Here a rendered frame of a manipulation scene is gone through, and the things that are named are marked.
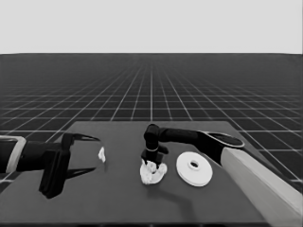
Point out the large thick white disc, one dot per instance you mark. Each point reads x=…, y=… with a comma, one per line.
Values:
x=189, y=176

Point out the white round carrier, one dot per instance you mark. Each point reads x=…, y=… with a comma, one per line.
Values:
x=157, y=179

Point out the small white T-shaped piece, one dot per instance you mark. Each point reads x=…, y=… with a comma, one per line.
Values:
x=101, y=155

